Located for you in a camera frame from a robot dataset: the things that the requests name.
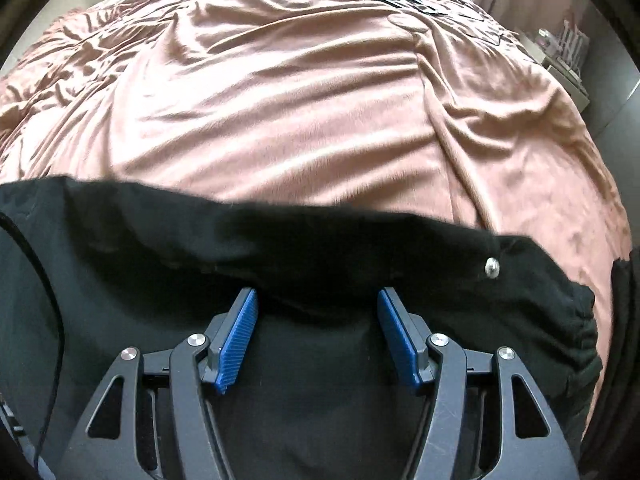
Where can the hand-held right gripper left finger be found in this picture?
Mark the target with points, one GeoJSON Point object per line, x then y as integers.
{"type": "Point", "coordinates": [239, 340]}

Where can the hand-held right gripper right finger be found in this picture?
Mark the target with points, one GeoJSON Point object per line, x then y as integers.
{"type": "Point", "coordinates": [397, 340]}

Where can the black pants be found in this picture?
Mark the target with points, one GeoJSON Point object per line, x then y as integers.
{"type": "Point", "coordinates": [320, 250]}

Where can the folded black clothes stack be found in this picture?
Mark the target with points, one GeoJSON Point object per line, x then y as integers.
{"type": "Point", "coordinates": [626, 282]}

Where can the pink-brown duvet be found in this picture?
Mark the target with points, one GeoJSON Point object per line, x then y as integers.
{"type": "Point", "coordinates": [300, 110]}

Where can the white nightstand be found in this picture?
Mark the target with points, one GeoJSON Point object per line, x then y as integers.
{"type": "Point", "coordinates": [570, 77]}

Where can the grey wardrobe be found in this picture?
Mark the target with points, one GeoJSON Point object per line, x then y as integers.
{"type": "Point", "coordinates": [615, 85]}

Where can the pink striped bag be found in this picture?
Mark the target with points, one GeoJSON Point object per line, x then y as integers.
{"type": "Point", "coordinates": [560, 42]}

